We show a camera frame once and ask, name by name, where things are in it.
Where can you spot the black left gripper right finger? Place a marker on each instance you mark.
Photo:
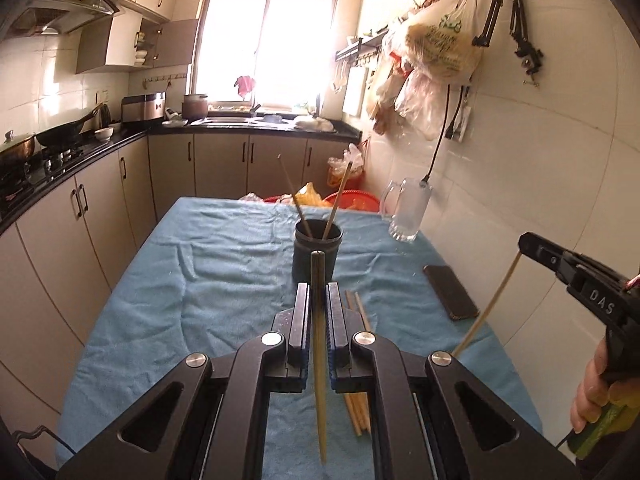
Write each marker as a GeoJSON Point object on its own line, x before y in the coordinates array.
{"type": "Point", "coordinates": [350, 347]}

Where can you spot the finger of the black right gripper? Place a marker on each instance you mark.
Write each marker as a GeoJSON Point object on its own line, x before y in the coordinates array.
{"type": "Point", "coordinates": [550, 255]}

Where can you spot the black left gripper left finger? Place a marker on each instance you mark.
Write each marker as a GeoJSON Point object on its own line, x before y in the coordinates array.
{"type": "Point", "coordinates": [287, 366]}

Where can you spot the kitchen window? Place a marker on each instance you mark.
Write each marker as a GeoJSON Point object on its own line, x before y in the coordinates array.
{"type": "Point", "coordinates": [285, 45]}

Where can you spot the person's right hand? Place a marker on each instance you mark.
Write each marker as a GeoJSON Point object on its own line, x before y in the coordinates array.
{"type": "Point", "coordinates": [593, 393]}

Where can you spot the short wooden chopstick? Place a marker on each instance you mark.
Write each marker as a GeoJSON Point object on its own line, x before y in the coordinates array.
{"type": "Point", "coordinates": [350, 300]}

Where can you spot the black smartphone brown case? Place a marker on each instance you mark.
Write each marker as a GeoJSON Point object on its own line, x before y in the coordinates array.
{"type": "Point", "coordinates": [451, 293]}

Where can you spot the dark-tipped wooden chopstick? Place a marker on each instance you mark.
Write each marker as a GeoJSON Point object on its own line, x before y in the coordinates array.
{"type": "Point", "coordinates": [294, 197]}

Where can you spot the blue towel table cloth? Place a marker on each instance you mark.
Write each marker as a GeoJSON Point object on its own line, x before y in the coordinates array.
{"type": "Point", "coordinates": [214, 273]}

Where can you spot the red plastic basin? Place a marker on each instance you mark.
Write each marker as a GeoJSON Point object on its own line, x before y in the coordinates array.
{"type": "Point", "coordinates": [356, 200]}

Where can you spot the clear glass mug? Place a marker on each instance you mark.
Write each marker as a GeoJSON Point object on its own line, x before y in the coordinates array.
{"type": "Point", "coordinates": [403, 204]}

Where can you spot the hanging plastic bags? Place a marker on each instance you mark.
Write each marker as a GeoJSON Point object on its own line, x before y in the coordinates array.
{"type": "Point", "coordinates": [422, 60]}

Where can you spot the brown clay pot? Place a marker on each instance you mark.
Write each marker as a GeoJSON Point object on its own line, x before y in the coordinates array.
{"type": "Point", "coordinates": [194, 106]}

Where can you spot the pink hanging cloth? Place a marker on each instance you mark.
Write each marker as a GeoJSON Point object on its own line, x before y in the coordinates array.
{"type": "Point", "coordinates": [244, 86]}

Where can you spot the white bowl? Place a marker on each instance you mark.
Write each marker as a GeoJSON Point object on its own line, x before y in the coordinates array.
{"type": "Point", "coordinates": [104, 134]}

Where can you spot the black wok pan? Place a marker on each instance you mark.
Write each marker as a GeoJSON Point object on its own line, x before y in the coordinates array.
{"type": "Point", "coordinates": [66, 133]}

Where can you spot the steel pot with lid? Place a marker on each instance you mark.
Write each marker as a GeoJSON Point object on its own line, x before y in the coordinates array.
{"type": "Point", "coordinates": [16, 148]}

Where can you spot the range hood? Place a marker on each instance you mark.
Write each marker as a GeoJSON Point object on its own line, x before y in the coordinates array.
{"type": "Point", "coordinates": [56, 17]}

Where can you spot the white wall power strip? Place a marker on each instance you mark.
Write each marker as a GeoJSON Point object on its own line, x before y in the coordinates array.
{"type": "Point", "coordinates": [457, 127]}

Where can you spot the upper wall cabinets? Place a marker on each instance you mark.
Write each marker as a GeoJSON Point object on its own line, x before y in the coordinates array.
{"type": "Point", "coordinates": [137, 35]}

